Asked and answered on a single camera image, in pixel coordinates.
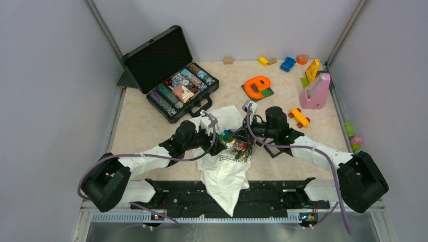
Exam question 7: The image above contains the colourful beaded brooch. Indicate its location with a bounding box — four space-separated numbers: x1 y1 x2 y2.
219 129 235 145

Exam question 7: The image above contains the white printed t-shirt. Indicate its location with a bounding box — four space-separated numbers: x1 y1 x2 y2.
197 105 252 217

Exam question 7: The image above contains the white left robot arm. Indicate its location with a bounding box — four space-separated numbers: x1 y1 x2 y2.
77 117 225 212

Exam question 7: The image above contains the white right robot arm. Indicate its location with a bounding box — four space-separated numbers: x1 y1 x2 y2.
236 101 389 213

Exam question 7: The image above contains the dark grey square mat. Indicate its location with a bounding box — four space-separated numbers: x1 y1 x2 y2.
241 84 275 102

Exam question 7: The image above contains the orange letter e toy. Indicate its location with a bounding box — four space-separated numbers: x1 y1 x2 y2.
244 76 271 99

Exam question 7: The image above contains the yellow toy car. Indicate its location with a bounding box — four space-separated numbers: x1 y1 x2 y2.
288 108 310 128

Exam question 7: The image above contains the tan wooden block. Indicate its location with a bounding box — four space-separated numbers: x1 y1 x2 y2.
223 57 234 65

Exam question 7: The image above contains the yellow toy brick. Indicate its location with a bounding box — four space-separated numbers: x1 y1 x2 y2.
258 56 269 66

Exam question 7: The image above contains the small brown wooden block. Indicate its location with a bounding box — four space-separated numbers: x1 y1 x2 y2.
268 58 277 65

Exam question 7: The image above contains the pink wedge stand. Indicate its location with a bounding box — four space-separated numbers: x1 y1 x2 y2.
299 73 331 110

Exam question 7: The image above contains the green flat toy piece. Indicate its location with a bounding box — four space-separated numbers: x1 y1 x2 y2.
300 77 310 88

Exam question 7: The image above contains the blue toy brick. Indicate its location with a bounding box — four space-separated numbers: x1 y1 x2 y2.
280 57 296 72

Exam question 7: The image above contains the yellow perforated toy block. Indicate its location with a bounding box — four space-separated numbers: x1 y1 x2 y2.
305 59 320 83

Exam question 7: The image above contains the orange tape roll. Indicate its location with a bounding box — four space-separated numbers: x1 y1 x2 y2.
296 54 309 65

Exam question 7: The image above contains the black poker chip case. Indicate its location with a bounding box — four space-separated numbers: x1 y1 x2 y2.
122 25 220 123

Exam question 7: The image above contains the pink and green toy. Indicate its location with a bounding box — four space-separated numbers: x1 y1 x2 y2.
344 122 364 151

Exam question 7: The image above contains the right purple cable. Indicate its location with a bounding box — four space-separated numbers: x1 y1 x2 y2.
245 103 352 236

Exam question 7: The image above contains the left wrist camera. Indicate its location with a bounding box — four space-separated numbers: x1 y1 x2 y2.
200 111 218 134

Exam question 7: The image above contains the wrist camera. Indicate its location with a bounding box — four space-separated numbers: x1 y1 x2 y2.
242 100 258 115
200 111 218 134

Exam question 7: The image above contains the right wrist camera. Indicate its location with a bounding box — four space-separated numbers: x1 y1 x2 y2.
242 100 258 115

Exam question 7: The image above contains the black square frame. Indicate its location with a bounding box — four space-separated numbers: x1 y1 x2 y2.
264 146 293 159

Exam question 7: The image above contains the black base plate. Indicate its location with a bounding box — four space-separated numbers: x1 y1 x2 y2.
130 179 330 219

